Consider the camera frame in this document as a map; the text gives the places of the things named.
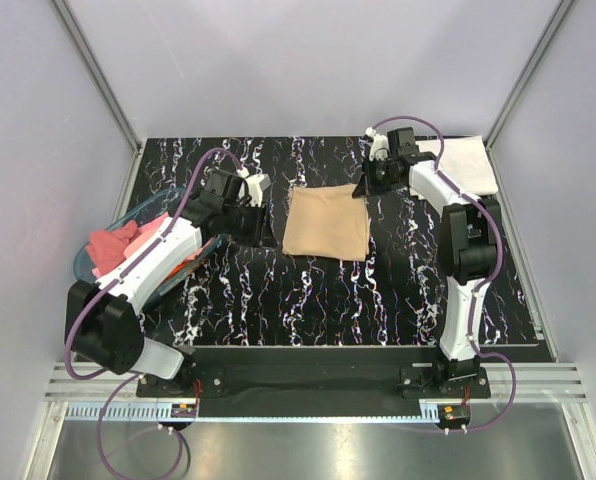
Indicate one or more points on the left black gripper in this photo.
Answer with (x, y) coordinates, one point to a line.
(260, 235)

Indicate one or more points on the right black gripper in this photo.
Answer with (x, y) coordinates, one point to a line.
(366, 185)

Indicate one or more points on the tan t shirt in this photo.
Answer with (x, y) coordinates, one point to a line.
(327, 222)

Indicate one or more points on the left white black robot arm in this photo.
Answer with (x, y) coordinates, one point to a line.
(102, 317)

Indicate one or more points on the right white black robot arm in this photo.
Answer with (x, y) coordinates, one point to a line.
(469, 253)

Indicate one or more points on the orange garment in basket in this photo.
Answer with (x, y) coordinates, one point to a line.
(183, 269)

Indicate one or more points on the folded white t shirt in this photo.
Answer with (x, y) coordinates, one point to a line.
(466, 163)

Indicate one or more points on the light pink shirt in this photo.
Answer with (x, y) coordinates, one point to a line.
(144, 233)

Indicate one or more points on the dark pink shirt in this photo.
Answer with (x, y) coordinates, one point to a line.
(106, 248)

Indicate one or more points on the teal plastic laundry basket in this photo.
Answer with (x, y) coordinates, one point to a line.
(143, 213)

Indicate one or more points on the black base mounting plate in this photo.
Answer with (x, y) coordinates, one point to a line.
(309, 383)

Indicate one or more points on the left aluminium frame post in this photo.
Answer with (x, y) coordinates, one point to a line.
(84, 51)

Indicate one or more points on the aluminium frame post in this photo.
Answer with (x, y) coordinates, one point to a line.
(548, 36)
(84, 51)

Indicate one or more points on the slotted cable duct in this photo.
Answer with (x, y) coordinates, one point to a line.
(174, 412)

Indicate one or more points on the right aluminium frame post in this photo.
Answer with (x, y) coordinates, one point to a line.
(548, 36)

